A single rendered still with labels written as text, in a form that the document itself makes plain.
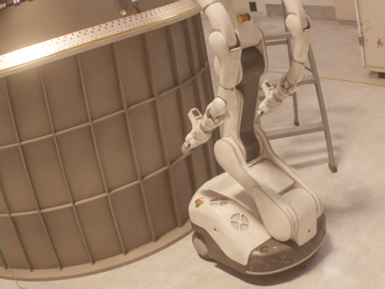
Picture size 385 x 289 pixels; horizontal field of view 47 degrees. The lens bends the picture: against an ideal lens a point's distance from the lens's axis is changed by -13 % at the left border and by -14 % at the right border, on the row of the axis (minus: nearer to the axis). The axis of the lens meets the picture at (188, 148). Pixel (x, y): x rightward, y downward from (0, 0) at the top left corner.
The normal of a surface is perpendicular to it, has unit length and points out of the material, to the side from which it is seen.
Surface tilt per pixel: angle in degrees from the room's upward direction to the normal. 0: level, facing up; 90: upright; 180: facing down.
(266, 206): 90
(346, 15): 90
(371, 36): 90
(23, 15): 62
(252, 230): 38
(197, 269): 0
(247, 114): 110
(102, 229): 90
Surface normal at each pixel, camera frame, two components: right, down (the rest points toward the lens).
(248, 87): 0.63, 0.51
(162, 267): -0.15, -0.92
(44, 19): 0.24, -0.16
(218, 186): 0.52, -0.13
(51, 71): 0.36, 0.30
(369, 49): -0.66, 0.38
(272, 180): 0.10, -0.76
